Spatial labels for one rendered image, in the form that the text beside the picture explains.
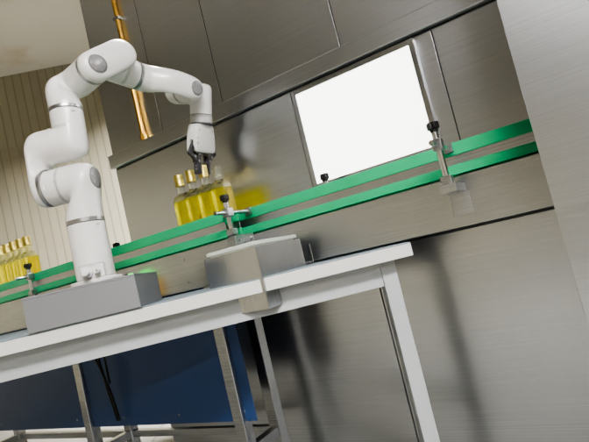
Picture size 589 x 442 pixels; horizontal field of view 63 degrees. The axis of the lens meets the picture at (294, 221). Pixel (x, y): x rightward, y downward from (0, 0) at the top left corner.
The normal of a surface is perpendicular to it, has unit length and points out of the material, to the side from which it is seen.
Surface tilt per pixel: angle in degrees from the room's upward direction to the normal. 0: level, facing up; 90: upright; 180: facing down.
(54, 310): 90
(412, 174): 90
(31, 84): 90
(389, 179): 90
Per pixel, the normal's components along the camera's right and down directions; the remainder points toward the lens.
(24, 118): 0.07, -0.09
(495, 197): -0.51, 0.06
